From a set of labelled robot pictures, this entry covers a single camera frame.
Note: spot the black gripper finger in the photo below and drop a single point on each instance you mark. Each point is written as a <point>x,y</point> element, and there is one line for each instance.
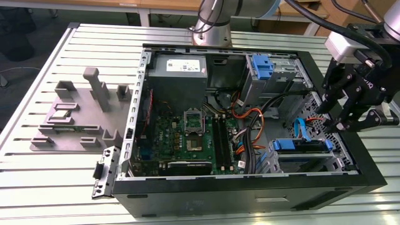
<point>352,117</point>
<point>331,93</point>

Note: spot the hard disk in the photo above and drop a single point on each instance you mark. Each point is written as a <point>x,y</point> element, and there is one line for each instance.
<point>283,144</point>

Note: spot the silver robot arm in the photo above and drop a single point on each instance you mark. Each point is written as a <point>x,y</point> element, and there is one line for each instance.
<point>212,35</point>

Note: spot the metal disk bay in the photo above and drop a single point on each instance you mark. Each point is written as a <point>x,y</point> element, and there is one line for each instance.
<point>300,155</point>

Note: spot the metal drive cage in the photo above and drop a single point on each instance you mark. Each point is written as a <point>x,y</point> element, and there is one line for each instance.
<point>281,70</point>

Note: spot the blue drive latch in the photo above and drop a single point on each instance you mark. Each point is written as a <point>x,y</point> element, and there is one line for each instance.
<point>263,68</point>

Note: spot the black RAM slot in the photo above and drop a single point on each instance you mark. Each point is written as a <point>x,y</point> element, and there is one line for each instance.
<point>227,140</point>
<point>217,140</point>

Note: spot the CPU socket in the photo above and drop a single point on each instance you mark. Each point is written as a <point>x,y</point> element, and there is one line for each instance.
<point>195,144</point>

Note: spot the grey power supply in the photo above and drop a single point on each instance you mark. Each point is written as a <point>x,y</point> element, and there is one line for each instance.
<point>175,91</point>

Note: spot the black PC case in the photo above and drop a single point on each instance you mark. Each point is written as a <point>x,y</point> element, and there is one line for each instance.
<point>219,197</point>

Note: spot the black graphics card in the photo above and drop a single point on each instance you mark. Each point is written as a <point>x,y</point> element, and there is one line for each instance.
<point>187,165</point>

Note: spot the green motherboard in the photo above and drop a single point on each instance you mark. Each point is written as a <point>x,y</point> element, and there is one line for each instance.
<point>165,140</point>

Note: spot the grey parts rack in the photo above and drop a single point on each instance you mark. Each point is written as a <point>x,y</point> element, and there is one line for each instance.
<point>91,117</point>

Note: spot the green RAM stick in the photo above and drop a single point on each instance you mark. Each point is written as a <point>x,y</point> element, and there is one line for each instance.
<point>69,128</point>

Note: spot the silver CPU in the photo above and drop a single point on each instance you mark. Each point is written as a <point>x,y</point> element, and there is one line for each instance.
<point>60,114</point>

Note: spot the black office chair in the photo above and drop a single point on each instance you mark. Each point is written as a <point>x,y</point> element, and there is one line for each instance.
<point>15,35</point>

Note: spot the silver wrist bracket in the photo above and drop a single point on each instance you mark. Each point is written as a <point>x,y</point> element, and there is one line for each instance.
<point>385,114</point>

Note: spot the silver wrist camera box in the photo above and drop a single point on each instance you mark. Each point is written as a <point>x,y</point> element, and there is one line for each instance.
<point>343,47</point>

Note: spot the wooden desk white frame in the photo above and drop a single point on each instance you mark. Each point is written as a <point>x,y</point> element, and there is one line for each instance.
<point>141,17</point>

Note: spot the metal card retainer bracket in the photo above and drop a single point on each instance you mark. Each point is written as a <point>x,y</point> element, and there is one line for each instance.
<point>109,164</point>

